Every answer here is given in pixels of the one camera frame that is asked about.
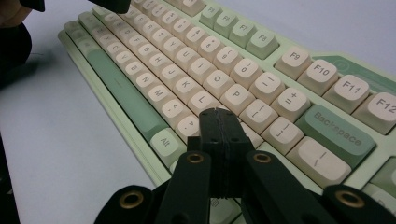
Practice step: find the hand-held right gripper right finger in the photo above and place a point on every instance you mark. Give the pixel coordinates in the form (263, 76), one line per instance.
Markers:
(233, 137)

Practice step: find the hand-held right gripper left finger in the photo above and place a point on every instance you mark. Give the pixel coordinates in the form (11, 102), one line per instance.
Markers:
(213, 146)

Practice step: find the green and cream keyboard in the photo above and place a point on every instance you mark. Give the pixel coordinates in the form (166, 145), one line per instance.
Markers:
(249, 93)

